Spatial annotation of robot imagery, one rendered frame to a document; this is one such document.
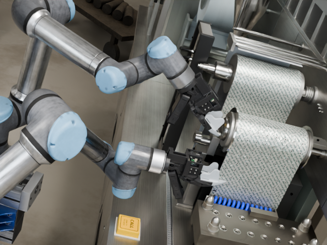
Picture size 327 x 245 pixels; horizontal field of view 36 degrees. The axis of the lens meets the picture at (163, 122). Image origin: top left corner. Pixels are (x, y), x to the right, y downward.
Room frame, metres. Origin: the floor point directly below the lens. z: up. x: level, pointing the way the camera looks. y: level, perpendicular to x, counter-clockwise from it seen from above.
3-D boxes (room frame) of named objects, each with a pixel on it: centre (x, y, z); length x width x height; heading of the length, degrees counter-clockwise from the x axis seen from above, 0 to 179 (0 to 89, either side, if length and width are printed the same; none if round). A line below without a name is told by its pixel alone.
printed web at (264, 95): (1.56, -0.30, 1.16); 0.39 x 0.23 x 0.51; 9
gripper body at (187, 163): (1.33, -0.10, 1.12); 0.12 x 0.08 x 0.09; 99
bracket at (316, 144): (1.46, -0.50, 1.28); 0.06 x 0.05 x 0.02; 99
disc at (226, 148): (1.41, -0.21, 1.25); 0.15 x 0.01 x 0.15; 9
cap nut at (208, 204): (1.28, -0.22, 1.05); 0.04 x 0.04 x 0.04
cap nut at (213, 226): (1.19, -0.24, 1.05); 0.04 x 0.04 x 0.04
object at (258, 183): (1.37, -0.33, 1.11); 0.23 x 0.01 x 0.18; 99
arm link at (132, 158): (1.31, 0.06, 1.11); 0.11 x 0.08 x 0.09; 99
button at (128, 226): (1.21, 0.00, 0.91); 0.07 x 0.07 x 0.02; 9
